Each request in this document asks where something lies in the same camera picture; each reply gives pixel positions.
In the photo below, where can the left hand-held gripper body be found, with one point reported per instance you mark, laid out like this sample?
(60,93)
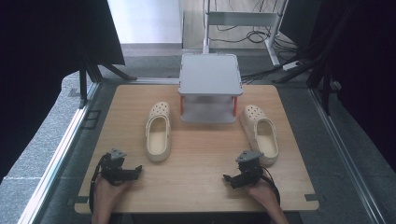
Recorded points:
(112,168)

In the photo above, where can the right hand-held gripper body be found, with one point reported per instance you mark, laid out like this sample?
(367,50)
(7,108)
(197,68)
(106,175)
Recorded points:
(250,169)

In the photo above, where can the person's right hand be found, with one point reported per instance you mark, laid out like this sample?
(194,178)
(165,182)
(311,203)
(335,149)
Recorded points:
(261,193)

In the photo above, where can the person's left hand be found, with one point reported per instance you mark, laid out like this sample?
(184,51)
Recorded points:
(109,193)

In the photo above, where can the cream clog shoe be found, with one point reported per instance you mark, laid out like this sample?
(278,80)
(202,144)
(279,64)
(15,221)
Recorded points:
(263,137)
(158,133)

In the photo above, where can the black tripod stand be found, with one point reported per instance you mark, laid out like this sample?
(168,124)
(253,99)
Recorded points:
(320,74)
(90,74)

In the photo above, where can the grey two-tier shoe rack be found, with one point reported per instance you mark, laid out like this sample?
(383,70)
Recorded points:
(210,74)

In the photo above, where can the white power strip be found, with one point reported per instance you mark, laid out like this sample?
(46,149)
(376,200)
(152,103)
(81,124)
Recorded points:
(291,65)

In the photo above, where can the black curtain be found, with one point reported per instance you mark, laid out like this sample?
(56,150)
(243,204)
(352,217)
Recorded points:
(364,68)
(46,62)

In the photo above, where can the aluminium rail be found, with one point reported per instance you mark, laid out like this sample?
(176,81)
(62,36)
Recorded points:
(345,158)
(56,158)
(155,81)

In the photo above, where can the white metal desk frame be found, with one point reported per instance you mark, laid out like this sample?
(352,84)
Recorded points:
(243,18)

